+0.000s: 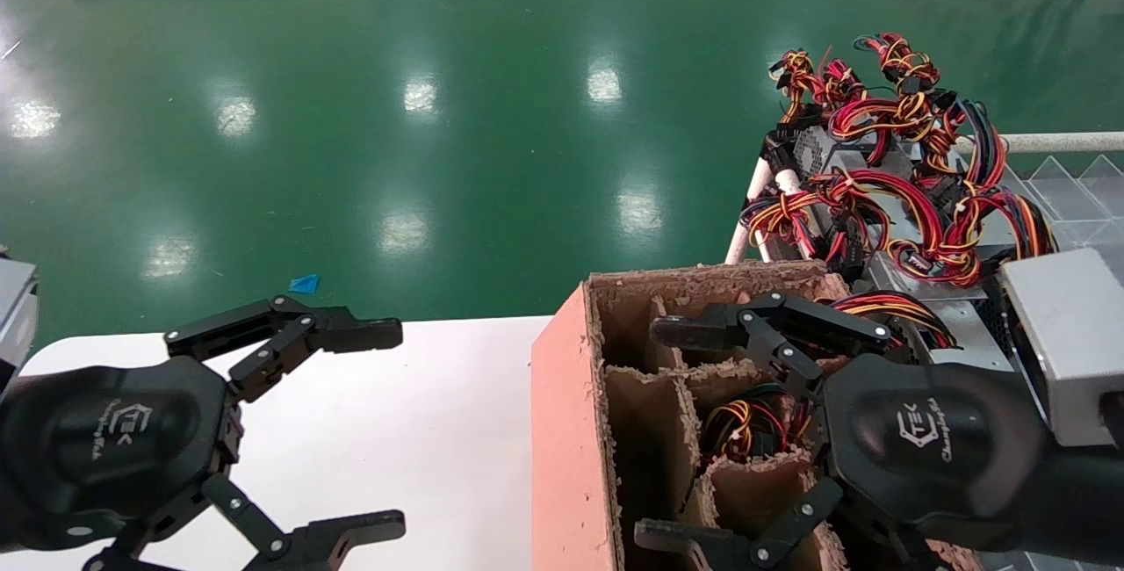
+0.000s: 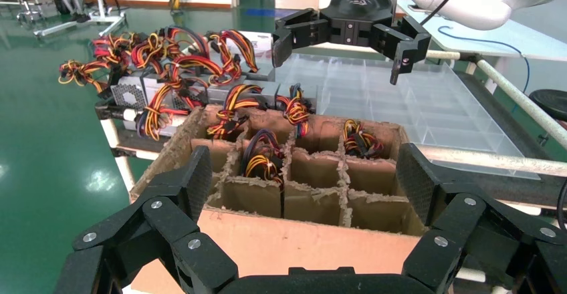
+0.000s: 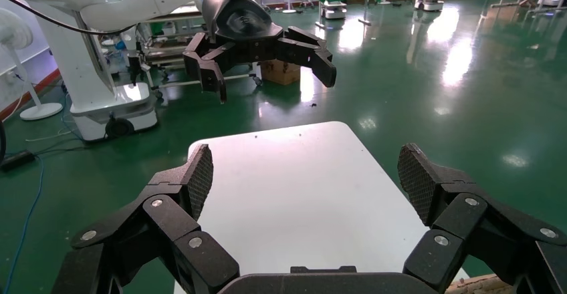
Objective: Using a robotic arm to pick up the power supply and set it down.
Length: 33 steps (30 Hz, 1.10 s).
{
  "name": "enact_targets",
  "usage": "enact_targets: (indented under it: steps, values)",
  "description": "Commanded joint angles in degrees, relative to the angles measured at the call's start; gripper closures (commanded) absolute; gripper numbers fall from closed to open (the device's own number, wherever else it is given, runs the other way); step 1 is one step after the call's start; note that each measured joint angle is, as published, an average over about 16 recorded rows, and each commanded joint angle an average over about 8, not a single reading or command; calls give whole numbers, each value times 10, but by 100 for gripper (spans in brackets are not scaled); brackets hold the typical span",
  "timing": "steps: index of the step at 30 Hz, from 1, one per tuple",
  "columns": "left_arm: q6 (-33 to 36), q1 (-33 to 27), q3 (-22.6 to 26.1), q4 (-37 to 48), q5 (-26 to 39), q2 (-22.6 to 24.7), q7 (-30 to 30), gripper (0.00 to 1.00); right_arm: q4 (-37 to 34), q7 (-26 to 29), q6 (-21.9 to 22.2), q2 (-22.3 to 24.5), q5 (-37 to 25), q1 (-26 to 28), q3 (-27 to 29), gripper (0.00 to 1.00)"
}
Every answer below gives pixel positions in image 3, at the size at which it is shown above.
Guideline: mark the cardboard box with dividers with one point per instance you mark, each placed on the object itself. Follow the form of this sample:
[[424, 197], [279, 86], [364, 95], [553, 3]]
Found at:
[[478, 285]]

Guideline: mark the black power strip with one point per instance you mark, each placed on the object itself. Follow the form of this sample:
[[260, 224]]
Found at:
[[17, 160]]

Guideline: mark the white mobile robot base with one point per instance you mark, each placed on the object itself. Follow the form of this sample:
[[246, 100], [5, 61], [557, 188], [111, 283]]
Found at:
[[333, 9]]

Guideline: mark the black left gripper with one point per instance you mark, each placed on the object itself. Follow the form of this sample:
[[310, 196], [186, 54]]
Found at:
[[239, 22]]

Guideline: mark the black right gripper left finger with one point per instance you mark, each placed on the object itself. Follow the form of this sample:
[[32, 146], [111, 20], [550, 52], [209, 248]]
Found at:
[[168, 221]]

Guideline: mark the small brown cardboard box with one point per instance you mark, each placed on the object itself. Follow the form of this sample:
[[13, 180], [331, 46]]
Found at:
[[280, 73]]

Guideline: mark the white robot torso and base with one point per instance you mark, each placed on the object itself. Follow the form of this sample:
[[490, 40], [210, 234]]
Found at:
[[88, 84]]

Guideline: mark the metal wheeled cart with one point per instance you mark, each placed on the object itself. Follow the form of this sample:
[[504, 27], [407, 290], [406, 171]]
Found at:
[[172, 48]]

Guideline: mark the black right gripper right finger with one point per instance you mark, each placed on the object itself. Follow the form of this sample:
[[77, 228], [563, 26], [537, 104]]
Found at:
[[460, 221]]

